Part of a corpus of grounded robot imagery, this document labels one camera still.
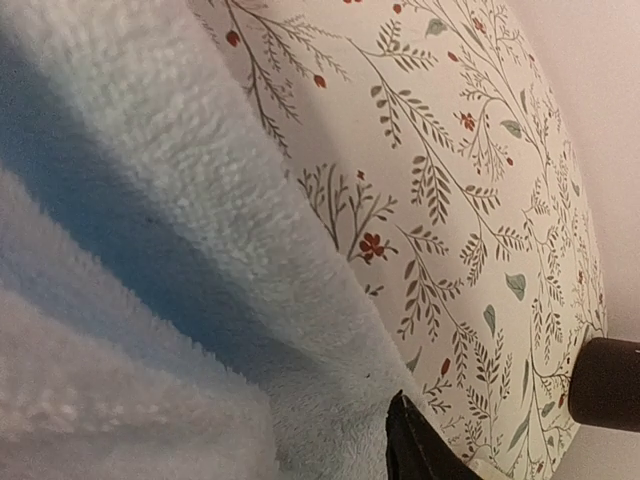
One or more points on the light blue towel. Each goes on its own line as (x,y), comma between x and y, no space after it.
(170,305)

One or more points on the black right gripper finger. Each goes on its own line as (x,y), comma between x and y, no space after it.
(415,450)

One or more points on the dark brown cylinder cup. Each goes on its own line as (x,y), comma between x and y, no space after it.
(604,386)

